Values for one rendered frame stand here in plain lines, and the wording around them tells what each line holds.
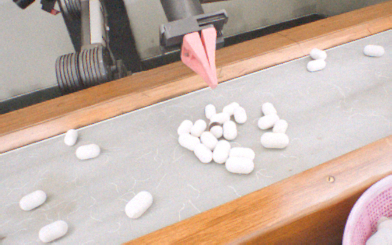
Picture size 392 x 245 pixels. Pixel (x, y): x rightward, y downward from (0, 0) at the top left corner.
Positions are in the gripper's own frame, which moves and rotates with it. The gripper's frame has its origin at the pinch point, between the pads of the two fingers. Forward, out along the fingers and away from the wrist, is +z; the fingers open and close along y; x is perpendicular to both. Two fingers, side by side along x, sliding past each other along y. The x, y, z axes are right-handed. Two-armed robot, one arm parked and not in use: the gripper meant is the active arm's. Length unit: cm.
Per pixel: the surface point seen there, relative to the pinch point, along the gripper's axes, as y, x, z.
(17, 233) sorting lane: -30.3, 3.0, 11.1
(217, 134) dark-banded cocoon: -0.9, 4.6, 6.4
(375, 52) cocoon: 36.4, 9.4, -0.3
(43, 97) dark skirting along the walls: -71, 191, -105
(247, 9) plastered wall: 106, 170, -123
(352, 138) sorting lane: 15.5, -0.7, 14.2
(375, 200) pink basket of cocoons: 8.9, -8.8, 21.4
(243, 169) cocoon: -1.0, -1.0, 13.1
